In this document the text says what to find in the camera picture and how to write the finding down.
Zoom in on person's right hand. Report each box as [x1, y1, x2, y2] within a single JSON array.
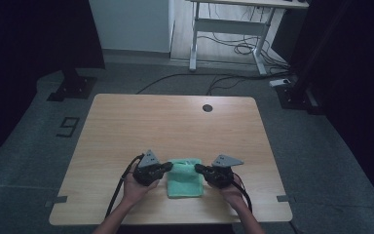
[[206, 175, 246, 208]]

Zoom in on white power strip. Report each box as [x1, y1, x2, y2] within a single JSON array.
[[269, 78, 292, 89]]

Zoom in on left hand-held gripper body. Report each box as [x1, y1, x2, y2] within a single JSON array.
[[131, 148, 168, 187]]

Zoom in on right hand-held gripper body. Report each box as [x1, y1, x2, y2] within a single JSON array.
[[204, 153, 245, 190]]

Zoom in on white cabinet panel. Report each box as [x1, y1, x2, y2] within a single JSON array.
[[88, 0, 175, 55]]

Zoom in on long black floor cable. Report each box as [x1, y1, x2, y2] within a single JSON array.
[[135, 72, 276, 97]]

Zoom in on person's left hand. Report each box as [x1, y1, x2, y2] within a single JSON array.
[[122, 171, 161, 207]]

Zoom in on dark curtain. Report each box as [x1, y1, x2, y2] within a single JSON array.
[[287, 0, 374, 217], [0, 0, 107, 171]]

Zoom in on left hand-held gripper black cable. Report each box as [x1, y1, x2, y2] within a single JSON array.
[[104, 153, 146, 218]]

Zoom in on white metal frame desk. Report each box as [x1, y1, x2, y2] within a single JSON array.
[[185, 0, 311, 77]]

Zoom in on tangle of black cables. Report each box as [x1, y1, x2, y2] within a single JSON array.
[[197, 30, 290, 72]]

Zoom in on black stand base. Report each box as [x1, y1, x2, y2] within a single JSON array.
[[275, 81, 326, 116], [46, 67, 98, 102]]

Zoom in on green towel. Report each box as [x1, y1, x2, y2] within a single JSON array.
[[166, 158, 206, 200]]

